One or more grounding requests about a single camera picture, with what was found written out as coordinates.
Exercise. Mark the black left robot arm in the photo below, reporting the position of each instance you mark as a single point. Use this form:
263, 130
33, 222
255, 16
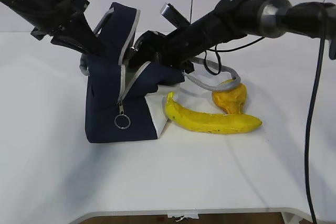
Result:
22, 8

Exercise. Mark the white tape scrap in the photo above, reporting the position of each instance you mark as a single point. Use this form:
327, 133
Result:
180, 215

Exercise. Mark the yellow banana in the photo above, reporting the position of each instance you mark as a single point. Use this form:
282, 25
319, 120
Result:
209, 123

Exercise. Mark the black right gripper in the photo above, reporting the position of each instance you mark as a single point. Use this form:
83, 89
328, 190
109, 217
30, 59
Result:
150, 47

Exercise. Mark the yellow pear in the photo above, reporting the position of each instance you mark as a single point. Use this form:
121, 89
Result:
231, 101

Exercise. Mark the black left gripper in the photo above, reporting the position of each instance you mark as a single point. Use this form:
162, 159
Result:
65, 22

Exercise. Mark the navy blue lunch bag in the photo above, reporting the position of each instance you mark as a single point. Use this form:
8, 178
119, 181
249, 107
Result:
118, 108

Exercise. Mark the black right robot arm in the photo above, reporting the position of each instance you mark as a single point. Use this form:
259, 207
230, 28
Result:
232, 20

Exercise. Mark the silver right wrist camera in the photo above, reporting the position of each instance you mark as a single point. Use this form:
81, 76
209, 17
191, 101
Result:
173, 16

